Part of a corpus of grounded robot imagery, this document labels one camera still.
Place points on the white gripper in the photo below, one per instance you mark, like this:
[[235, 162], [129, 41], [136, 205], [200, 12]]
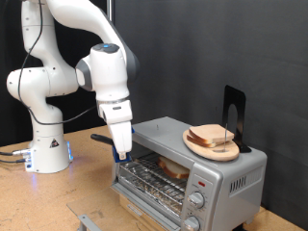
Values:
[[122, 136]]

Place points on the spatula with blue grip block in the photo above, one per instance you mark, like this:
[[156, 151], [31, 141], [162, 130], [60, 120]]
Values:
[[101, 139]]

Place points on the glass oven door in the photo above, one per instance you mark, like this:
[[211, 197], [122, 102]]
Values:
[[106, 208]]

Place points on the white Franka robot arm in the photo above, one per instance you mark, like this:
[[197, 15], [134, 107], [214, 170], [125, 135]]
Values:
[[106, 73]]

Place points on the red oven indicator light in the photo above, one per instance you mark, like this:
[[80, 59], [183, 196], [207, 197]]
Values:
[[201, 184]]

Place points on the silver oven knob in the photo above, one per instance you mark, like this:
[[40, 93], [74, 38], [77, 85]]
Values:
[[192, 223], [196, 200]]

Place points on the silver toaster oven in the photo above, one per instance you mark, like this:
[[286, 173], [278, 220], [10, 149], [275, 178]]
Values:
[[208, 173]]

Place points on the aluminium foil crumb tray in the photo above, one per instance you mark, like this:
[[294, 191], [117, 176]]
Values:
[[150, 195]]

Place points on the round wooden board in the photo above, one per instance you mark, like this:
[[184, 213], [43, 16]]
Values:
[[221, 154]]

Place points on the thin metal pin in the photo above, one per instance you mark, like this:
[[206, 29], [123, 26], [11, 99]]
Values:
[[225, 138]]

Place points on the black metal bookend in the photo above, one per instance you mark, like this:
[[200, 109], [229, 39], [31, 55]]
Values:
[[240, 102]]

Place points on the vertical metal pole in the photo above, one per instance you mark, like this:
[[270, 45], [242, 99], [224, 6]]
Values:
[[110, 8]]

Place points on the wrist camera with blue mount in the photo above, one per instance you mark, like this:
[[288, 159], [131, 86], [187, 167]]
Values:
[[133, 130]]

